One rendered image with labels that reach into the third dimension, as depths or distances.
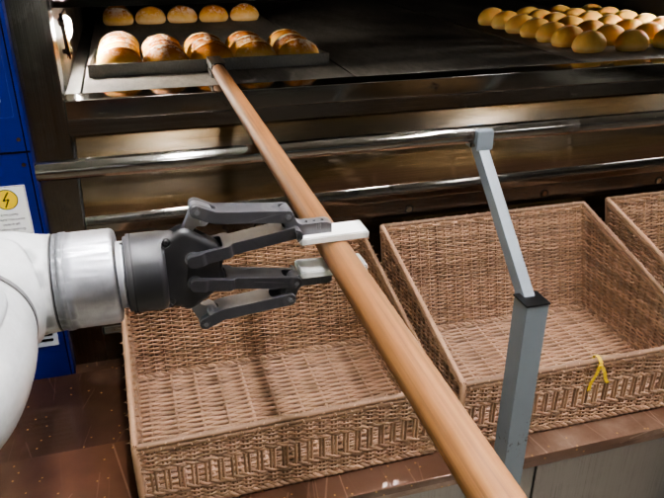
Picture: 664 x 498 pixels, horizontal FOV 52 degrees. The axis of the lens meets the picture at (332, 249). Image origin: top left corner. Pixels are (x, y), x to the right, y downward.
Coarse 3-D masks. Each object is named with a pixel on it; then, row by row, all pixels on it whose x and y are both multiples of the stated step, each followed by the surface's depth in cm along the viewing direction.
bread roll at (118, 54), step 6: (108, 48) 153; (114, 48) 152; (120, 48) 152; (126, 48) 153; (102, 54) 152; (108, 54) 151; (114, 54) 151; (120, 54) 152; (126, 54) 152; (132, 54) 153; (138, 54) 155; (102, 60) 152; (108, 60) 151; (114, 60) 151; (120, 60) 152; (126, 60) 152; (132, 60) 153; (138, 60) 154
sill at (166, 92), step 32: (576, 64) 164; (608, 64) 164; (640, 64) 164; (96, 96) 135; (128, 96) 135; (160, 96) 136; (192, 96) 138; (224, 96) 139; (256, 96) 141; (288, 96) 143; (320, 96) 145; (352, 96) 147; (384, 96) 149; (416, 96) 151
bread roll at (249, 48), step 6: (246, 42) 160; (252, 42) 160; (258, 42) 160; (264, 42) 161; (240, 48) 160; (246, 48) 159; (252, 48) 159; (258, 48) 159; (264, 48) 160; (270, 48) 161; (240, 54) 159; (246, 54) 159; (252, 54) 159; (258, 54) 159; (264, 54) 160; (270, 54) 161
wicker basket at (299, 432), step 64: (256, 256) 152; (320, 256) 157; (128, 320) 143; (192, 320) 151; (256, 320) 155; (320, 320) 159; (128, 384) 119; (192, 384) 147; (256, 384) 148; (320, 384) 147; (384, 384) 147; (192, 448) 130; (256, 448) 117; (320, 448) 121; (384, 448) 126
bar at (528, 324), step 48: (240, 144) 108; (288, 144) 109; (336, 144) 110; (384, 144) 113; (432, 144) 115; (480, 144) 117; (528, 288) 109; (528, 336) 109; (528, 384) 114; (528, 432) 118
